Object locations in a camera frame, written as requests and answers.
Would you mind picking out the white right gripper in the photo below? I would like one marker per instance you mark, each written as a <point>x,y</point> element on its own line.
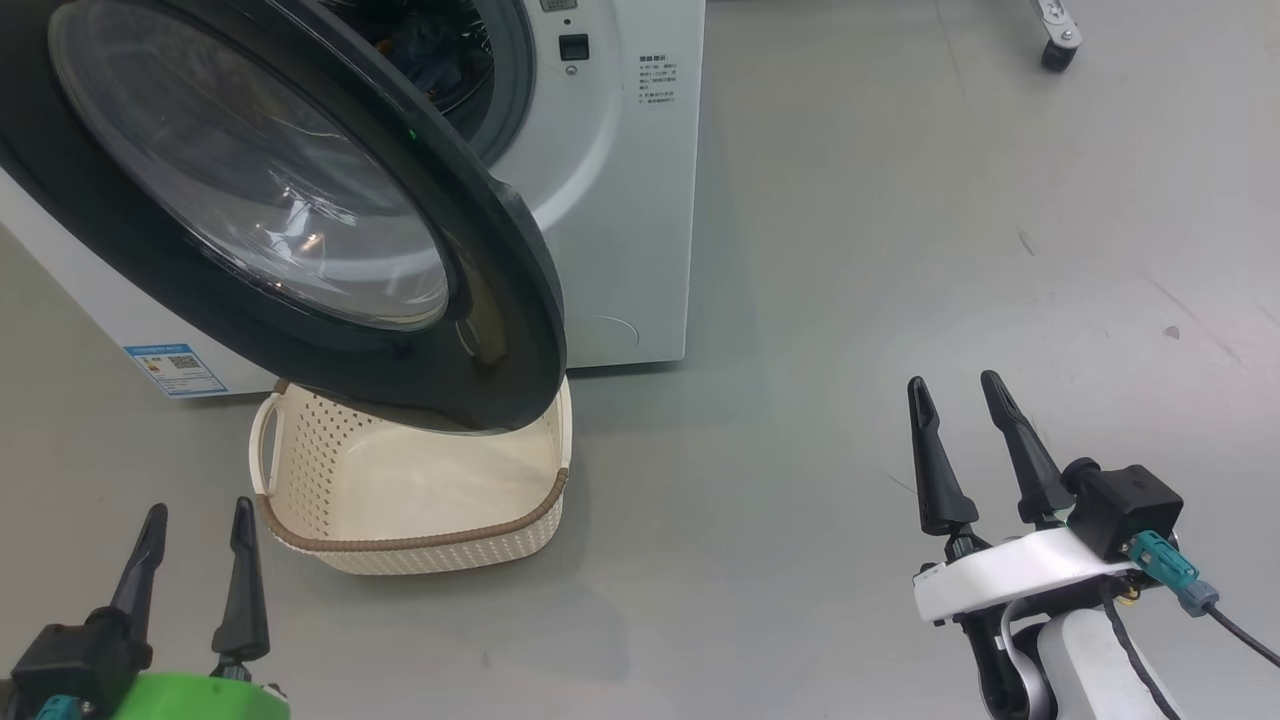
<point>1010,575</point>

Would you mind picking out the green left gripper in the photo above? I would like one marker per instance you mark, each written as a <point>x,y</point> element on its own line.
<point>200,700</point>

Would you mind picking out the round glass washing machine door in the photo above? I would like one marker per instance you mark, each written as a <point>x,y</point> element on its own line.
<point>500,330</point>

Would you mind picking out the cream perforated laundry basket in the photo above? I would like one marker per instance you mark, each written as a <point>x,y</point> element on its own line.
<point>400,490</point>

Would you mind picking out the white front-load washing machine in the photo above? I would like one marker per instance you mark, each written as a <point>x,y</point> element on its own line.
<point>640,250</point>

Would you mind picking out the grey rubber door gasket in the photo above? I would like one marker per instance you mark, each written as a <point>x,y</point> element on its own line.
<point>515,60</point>

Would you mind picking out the blue energy label sticker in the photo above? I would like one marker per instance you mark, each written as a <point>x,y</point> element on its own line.
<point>175,370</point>

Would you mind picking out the round white filter cover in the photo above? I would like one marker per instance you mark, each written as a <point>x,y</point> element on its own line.
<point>605,342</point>

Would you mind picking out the black caster wheel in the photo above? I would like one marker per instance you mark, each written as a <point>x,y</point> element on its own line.
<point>1058,50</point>

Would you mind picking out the black printed text label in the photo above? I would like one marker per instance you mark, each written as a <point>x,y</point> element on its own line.
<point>656,80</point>

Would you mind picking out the grey warning sticker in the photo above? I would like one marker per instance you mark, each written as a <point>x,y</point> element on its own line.
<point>558,5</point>

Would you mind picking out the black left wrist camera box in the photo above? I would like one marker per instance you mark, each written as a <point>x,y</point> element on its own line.
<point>70,660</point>

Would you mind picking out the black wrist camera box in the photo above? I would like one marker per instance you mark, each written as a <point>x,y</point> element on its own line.
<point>70,660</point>
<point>1130,505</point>

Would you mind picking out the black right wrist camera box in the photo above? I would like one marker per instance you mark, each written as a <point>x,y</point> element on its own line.
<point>1130,505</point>

